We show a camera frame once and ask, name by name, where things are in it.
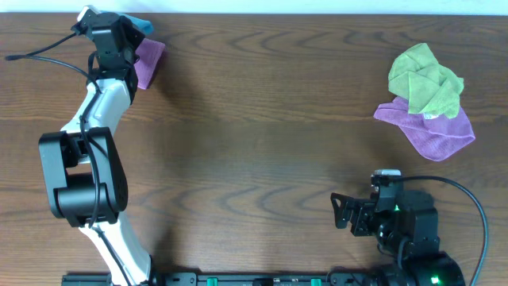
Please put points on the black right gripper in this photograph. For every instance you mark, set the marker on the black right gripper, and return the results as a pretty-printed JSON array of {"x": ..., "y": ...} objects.
[{"x": 358, "y": 214}]

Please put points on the blue microfiber cloth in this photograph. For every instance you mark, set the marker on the blue microfiber cloth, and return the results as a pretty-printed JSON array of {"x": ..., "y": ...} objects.
[{"x": 144, "y": 26}]

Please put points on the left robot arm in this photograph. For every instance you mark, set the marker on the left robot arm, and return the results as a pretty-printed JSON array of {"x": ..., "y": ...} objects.
[{"x": 83, "y": 174}]

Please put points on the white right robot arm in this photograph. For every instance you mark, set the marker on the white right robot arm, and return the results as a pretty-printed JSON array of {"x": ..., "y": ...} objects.
[{"x": 404, "y": 224}]

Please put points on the crumpled purple cloth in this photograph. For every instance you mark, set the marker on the crumpled purple cloth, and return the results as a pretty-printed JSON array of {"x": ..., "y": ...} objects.
[{"x": 434, "y": 138}]

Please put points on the green microfiber cloth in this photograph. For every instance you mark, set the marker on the green microfiber cloth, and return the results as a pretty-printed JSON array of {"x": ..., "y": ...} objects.
[{"x": 429, "y": 87}]

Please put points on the folded purple cloth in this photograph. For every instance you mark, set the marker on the folded purple cloth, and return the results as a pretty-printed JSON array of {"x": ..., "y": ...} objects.
[{"x": 149, "y": 53}]

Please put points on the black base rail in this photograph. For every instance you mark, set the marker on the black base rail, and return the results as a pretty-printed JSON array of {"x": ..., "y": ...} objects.
[{"x": 193, "y": 279}]

